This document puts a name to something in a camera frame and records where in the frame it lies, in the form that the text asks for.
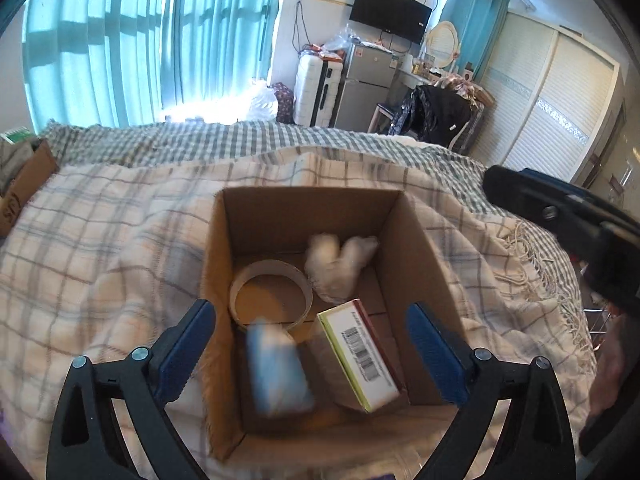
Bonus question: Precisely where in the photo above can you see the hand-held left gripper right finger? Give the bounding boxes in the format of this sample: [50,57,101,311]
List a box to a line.
[405,302,579,480]

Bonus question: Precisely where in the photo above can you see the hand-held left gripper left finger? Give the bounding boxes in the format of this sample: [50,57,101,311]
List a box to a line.
[47,300,217,480]

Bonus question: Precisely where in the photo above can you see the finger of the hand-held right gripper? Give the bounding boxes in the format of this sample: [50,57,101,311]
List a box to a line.
[482,164,612,257]

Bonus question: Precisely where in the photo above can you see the blue tissue packet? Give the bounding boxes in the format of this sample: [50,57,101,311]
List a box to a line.
[245,319,316,417]

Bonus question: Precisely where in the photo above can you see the person's right forearm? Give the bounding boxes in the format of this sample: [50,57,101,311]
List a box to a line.
[587,310,640,423]

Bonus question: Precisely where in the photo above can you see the green edged barcode box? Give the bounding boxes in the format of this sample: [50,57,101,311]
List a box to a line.
[316,298,402,414]

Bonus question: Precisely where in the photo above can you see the clear tape roll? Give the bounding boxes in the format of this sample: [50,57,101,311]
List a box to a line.
[229,259,316,336]

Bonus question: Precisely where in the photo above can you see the cream sliding wardrobe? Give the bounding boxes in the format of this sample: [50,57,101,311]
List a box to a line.
[467,10,627,187]

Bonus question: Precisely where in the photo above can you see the cream plaid blanket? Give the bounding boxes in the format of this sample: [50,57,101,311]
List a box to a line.
[0,152,598,480]

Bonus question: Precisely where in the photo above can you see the black jacket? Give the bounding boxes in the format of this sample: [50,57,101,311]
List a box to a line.
[389,85,474,145]

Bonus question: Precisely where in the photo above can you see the crumpled white tissue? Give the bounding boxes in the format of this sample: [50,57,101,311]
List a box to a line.
[305,232,379,305]

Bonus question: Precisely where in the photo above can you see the white dressing table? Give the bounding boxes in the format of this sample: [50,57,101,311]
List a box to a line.
[397,70,437,92]

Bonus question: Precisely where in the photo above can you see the white oval mirror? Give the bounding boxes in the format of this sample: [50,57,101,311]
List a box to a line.
[425,21,461,74]

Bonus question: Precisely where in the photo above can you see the grey checkered bed sheet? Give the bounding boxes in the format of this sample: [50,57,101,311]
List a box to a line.
[39,119,601,341]

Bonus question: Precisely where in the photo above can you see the narrow teal curtain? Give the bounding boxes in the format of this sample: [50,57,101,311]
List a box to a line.
[440,0,516,82]

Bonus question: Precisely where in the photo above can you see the silver small fridge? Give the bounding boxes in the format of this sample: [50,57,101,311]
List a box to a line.
[331,42,402,134]

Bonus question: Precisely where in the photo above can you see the brown cardboard box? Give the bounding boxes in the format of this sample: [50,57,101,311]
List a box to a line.
[0,139,60,238]

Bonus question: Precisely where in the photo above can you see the white hard suitcase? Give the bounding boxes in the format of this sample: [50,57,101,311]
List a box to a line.
[292,54,347,129]

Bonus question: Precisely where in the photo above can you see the clear bags of snacks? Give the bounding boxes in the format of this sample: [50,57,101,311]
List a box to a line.
[312,22,373,61]

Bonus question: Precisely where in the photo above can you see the white plastic bag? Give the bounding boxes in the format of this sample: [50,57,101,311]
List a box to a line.
[244,82,279,123]

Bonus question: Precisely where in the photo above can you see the dark patterned bag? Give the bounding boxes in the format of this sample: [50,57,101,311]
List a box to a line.
[270,82,297,125]

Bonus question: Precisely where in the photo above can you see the green and white box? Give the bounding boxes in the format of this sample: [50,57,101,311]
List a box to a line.
[0,127,34,147]

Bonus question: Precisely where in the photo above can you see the teal window curtain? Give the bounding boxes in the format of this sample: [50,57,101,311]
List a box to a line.
[22,0,282,132]

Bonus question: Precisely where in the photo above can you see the black wall television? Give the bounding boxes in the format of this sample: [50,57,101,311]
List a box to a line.
[349,0,433,45]

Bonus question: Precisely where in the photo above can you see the black hanging cable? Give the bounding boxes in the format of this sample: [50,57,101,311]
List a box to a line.
[292,1,313,56]

